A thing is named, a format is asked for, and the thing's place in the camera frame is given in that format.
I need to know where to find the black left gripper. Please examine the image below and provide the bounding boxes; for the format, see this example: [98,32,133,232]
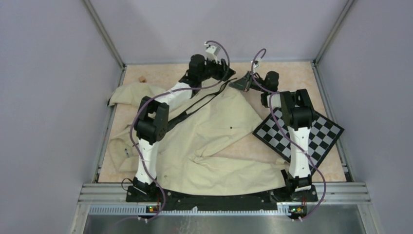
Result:
[198,56,234,81]

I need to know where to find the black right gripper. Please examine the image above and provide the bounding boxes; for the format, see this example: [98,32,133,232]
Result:
[229,71,267,94]

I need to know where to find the beige zip jacket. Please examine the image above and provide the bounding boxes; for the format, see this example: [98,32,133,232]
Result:
[107,77,289,196]

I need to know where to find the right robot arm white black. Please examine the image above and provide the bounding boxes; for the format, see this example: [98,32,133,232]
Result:
[229,71,316,201]

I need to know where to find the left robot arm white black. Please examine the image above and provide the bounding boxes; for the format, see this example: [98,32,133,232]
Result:
[132,54,235,202]

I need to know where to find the black white checkerboard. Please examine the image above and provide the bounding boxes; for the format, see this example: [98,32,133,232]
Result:
[253,108,344,175]

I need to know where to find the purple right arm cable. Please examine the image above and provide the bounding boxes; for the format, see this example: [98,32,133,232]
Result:
[251,48,327,222]

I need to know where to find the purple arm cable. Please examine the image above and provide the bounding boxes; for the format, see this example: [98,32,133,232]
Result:
[129,40,230,223]
[251,48,327,222]

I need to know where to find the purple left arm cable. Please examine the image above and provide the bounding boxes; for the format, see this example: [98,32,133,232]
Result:
[129,40,230,223]

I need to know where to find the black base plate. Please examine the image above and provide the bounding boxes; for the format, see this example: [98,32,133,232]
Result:
[126,184,319,213]

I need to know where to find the aluminium frame rail front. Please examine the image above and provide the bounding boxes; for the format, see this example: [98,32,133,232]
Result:
[78,182,371,217]

